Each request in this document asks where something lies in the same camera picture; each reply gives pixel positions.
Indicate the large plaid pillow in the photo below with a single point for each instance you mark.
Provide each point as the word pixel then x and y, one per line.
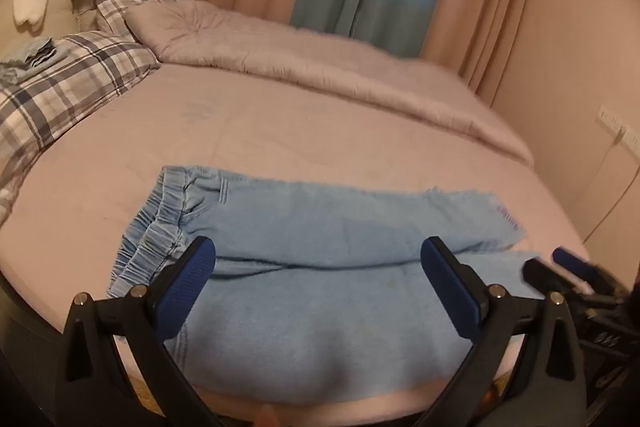
pixel 75 77

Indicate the folded blue jeans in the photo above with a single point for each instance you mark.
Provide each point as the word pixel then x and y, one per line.
pixel 30 54

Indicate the bed with pink sheet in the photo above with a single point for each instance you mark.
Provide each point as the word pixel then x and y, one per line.
pixel 250 132

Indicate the dark bed base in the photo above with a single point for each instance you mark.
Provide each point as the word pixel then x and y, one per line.
pixel 30 332

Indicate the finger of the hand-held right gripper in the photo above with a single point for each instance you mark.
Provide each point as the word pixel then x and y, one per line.
pixel 567 256
pixel 542 274

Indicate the white power strip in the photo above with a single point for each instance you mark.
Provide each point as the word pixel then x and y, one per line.
pixel 611 123

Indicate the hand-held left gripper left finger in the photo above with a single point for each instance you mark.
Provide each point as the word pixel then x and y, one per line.
pixel 187 287

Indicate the pink quilt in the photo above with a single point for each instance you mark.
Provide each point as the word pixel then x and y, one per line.
pixel 300 52

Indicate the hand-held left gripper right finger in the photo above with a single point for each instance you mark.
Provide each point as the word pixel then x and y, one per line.
pixel 447 287

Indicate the small plaid pillow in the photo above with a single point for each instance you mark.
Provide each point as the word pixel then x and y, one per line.
pixel 112 9

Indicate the light blue denim pants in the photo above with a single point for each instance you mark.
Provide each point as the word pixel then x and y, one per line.
pixel 325 332

